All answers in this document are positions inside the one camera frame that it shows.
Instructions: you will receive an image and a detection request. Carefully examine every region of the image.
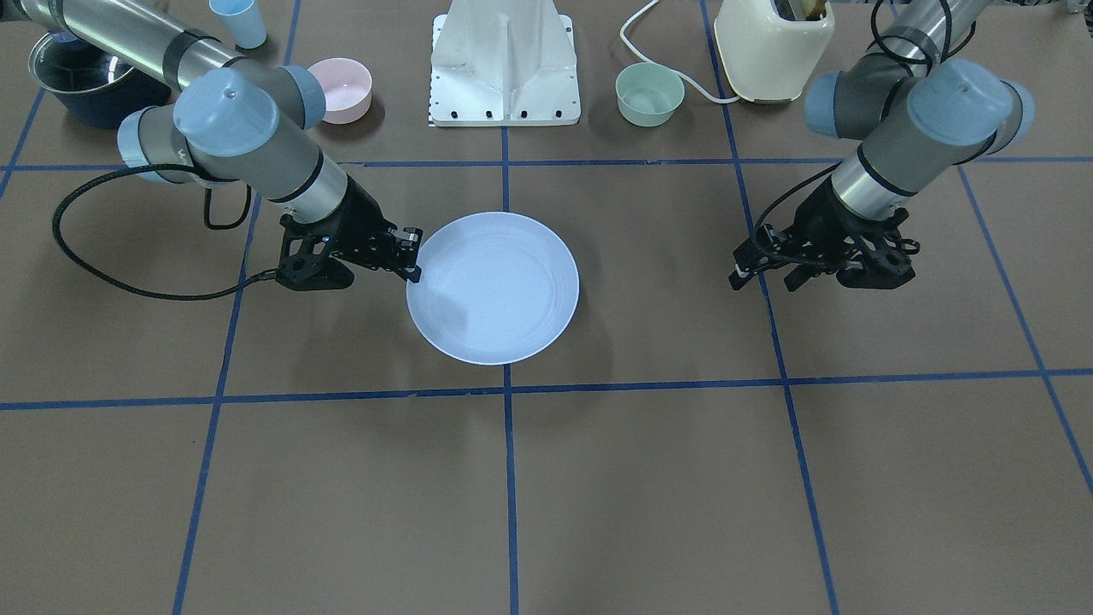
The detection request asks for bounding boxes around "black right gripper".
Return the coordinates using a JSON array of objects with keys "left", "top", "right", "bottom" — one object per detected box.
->
[{"left": 277, "top": 178, "right": 424, "bottom": 291}]

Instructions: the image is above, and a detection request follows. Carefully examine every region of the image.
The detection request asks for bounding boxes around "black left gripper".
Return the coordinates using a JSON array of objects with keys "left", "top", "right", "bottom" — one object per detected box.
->
[{"left": 729, "top": 179, "right": 921, "bottom": 291}]

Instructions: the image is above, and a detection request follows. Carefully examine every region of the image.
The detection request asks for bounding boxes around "blue plate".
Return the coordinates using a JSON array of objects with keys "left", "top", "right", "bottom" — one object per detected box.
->
[{"left": 406, "top": 213, "right": 579, "bottom": 366}]

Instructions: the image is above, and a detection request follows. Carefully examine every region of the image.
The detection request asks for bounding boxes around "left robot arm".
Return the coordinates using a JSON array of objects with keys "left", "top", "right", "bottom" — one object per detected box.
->
[{"left": 729, "top": 1, "right": 1035, "bottom": 291}]

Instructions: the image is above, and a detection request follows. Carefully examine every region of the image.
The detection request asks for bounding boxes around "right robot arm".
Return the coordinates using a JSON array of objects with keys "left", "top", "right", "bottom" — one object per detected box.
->
[{"left": 3, "top": 1, "right": 423, "bottom": 291}]

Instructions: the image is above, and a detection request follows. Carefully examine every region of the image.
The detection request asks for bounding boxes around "pink bowl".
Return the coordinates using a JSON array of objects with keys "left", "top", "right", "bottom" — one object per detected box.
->
[{"left": 308, "top": 57, "right": 372, "bottom": 125}]

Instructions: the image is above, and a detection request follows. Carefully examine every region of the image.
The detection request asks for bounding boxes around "green bowl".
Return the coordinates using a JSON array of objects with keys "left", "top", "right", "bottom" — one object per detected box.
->
[{"left": 614, "top": 61, "right": 686, "bottom": 128}]

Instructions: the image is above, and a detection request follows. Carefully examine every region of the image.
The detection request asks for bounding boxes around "white toaster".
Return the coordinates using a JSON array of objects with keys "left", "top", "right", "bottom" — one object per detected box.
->
[{"left": 713, "top": 1, "right": 836, "bottom": 104}]

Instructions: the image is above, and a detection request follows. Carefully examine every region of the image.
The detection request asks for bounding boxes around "bread slice in toaster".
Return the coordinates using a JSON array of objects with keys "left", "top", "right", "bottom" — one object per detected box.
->
[{"left": 775, "top": 0, "right": 827, "bottom": 22}]

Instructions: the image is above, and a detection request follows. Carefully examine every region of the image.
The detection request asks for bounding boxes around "light blue cup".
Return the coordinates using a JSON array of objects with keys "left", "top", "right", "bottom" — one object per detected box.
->
[{"left": 207, "top": 0, "right": 268, "bottom": 50}]

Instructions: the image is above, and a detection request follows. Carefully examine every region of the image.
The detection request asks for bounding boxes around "dark blue pot with lid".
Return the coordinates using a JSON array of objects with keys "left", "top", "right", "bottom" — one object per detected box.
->
[{"left": 28, "top": 34, "right": 172, "bottom": 130}]

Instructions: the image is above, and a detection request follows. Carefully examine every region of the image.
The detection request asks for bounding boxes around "white toaster cable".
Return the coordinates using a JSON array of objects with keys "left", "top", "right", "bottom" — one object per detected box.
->
[{"left": 620, "top": 0, "right": 740, "bottom": 105}]

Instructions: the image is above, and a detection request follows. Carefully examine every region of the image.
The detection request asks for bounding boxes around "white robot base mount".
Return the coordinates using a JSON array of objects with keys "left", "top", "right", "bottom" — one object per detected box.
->
[{"left": 427, "top": 1, "right": 581, "bottom": 127}]

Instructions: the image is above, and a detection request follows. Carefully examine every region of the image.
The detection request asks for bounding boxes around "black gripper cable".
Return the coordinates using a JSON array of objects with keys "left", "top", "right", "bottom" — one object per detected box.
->
[{"left": 52, "top": 164, "right": 283, "bottom": 301}]

